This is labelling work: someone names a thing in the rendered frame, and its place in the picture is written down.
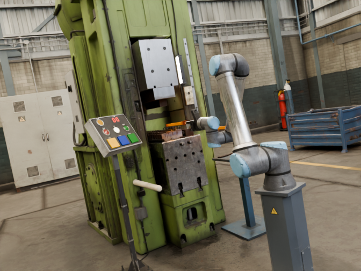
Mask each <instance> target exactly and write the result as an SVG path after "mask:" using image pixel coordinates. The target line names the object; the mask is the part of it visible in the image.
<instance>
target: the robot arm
mask: <svg viewBox="0 0 361 271"><path fill-rule="evenodd" d="M209 70H210V74H211V75H212V76H215V79H216V81H217V84H218V88H219V92H220V96H221V99H222V103H223V107H224V110H225V113H226V117H227V120H226V127H225V130H224V131H221V132H219V131H218V128H219V126H220V121H219V120H218V118H217V117H213V116H210V117H200V115H199V113H198V110H197V109H192V110H191V113H192V115H193V118H194V120H191V121H187V122H185V124H186V127H187V129H189V126H191V128H190V131H202V130H205V131H206V138H207V144H208V147H210V148H216V147H221V145H222V144H226V143H229V142H233V143H234V148H233V150H232V152H233V154H232V155H231V156H230V159H229V161H230V166H231V168H232V171H233V172H234V174H235V175H236V176H237V177H239V178H246V177H247V178H248V177H252V176H255V175H259V174H264V173H265V178H264V183H263V188H264V190H266V191H285V190H290V189H293V188H295V187H296V186H297V183H296V181H295V179H294V177H293V175H292V174H291V168H290V161H289V157H288V149H287V146H286V143H285V142H283V141H271V142H263V143H261V144H260V148H258V144H257V143H255V142H254V141H253V140H252V136H251V132H250V128H249V125H248V121H247V118H246V114H245V111H244V108H243V104H242V99H243V93H244V86H245V82H246V77H248V76H249V72H250V68H249V64H248V62H247V61H246V59H245V58H244V57H243V56H242V55H240V54H237V53H231V54H223V55H215V56H213V57H211V59H210V63H209ZM191 129H192V130H191Z"/></svg>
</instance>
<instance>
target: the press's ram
mask: <svg viewBox="0 0 361 271"><path fill-rule="evenodd" d="M131 47H132V53H133V59H134V64H135V70H136V75H137V79H138V85H139V91H140V93H141V92H144V91H147V90H150V89H154V88H161V87H169V86H177V85H178V79H177V74H176V67H175V62H174V56H173V52H172V46H171V40H170V39H150V40H138V41H137V42H135V43H134V44H132V45H131Z"/></svg>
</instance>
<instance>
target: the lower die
mask: <svg viewBox="0 0 361 271"><path fill-rule="evenodd" d="M182 136H183V135H182V129H175V131H172V129H171V130H164V131H160V132H159V131H158V133H157V137H158V139H164V140H165V141H169V140H171V139H172V140H174V139H178V138H180V137H182Z"/></svg>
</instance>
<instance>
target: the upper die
mask: <svg viewBox="0 0 361 271"><path fill-rule="evenodd" d="M140 96H141V102H142V104H146V103H149V102H153V101H157V100H161V99H168V98H173V97H176V96H175V90H174V86H169V87H161V88H154V89H150V90H147V91H144V92H141V93H140Z"/></svg>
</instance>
